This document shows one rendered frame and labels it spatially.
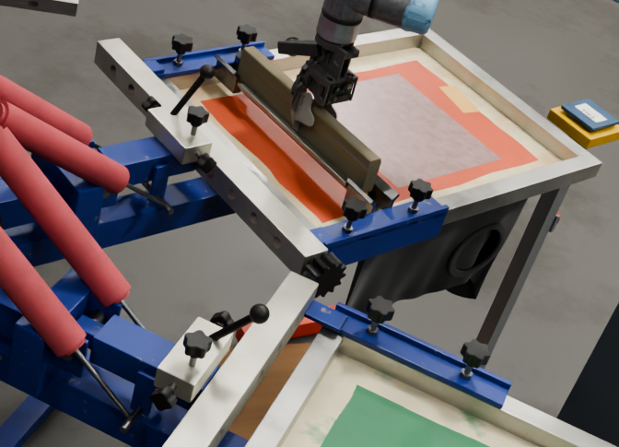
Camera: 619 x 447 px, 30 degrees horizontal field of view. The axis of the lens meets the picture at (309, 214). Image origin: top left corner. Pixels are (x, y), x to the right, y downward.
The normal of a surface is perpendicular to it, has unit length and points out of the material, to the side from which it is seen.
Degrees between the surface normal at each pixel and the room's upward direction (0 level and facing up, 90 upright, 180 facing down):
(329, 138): 90
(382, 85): 0
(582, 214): 0
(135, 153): 0
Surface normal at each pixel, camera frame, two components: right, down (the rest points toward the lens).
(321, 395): 0.24, -0.77
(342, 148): -0.77, 0.22
